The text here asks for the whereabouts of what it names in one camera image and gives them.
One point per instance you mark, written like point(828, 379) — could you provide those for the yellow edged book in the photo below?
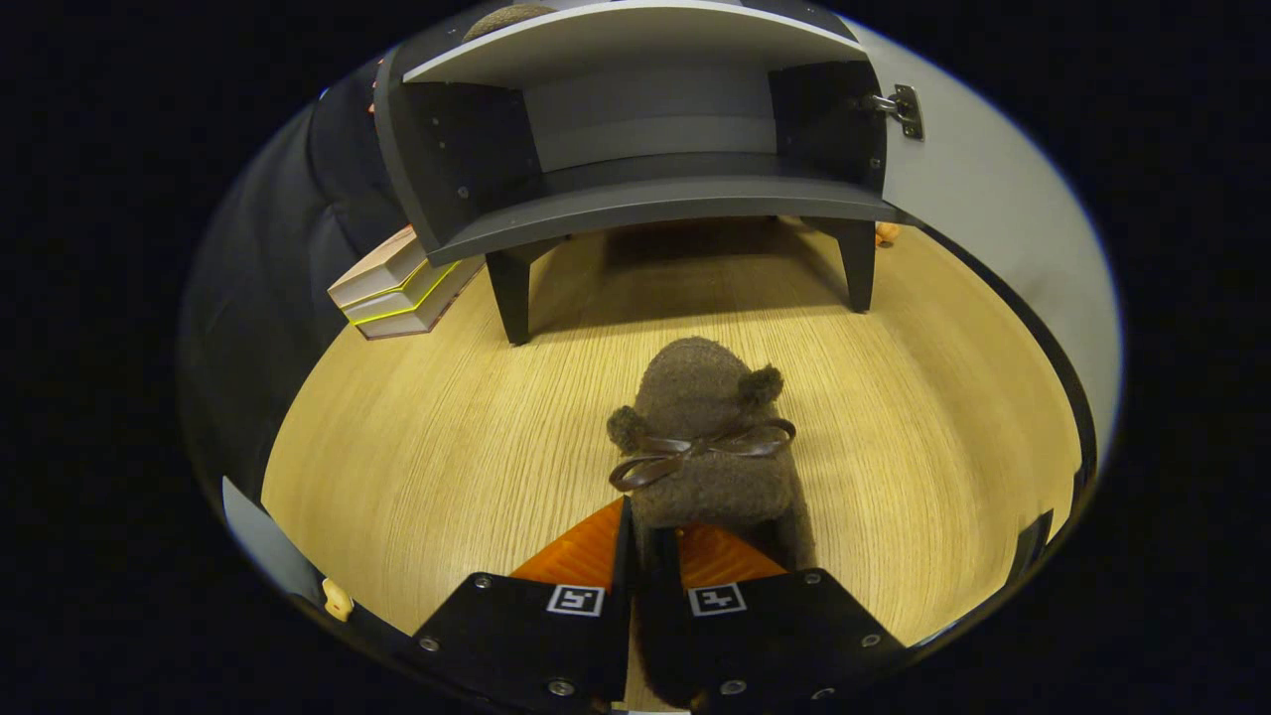
point(402, 303)

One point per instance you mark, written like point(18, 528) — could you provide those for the black backdrop cloth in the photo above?
point(258, 298)

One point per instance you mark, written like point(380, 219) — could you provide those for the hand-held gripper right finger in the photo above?
point(784, 636)

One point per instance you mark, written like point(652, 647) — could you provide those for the small yellow toy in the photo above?
point(338, 599)

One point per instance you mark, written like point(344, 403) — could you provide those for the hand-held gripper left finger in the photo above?
point(625, 616)

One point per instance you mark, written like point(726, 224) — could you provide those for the dark grey shoe cabinet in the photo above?
point(645, 204)

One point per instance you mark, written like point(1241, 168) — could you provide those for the metal door hinge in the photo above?
point(904, 107)

